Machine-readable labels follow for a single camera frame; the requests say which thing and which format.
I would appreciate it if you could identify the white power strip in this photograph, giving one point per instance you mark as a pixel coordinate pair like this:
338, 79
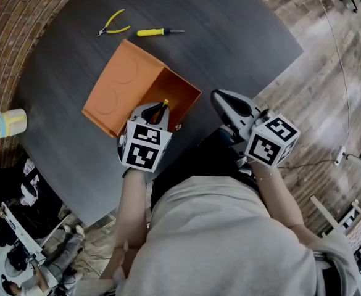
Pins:
340, 156

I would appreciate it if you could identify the person's left forearm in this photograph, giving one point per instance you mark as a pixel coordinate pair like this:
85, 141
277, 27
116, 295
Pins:
131, 202

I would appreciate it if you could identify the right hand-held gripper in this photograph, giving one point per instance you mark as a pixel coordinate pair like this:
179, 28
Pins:
269, 146

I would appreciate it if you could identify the black bag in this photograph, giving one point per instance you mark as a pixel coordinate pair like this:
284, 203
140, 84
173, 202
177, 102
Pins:
35, 202

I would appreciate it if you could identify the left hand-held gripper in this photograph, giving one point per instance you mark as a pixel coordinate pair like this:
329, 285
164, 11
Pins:
143, 146

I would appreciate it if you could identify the person's grey shirt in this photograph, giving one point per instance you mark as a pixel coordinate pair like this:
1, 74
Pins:
223, 242

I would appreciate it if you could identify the black yellow tool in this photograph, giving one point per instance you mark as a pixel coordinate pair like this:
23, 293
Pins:
166, 102

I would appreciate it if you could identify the person's right forearm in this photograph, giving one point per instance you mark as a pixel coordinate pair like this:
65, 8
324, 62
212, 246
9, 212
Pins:
279, 202

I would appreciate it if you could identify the orange cardboard box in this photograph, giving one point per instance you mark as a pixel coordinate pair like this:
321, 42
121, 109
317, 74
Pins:
121, 79

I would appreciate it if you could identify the person's shoe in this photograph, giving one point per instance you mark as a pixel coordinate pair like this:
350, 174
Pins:
229, 133
245, 165

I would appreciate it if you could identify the white desk frame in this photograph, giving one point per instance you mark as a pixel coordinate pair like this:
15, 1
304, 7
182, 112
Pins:
328, 217

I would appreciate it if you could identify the person's black trousers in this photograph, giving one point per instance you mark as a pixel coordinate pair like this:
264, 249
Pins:
205, 159

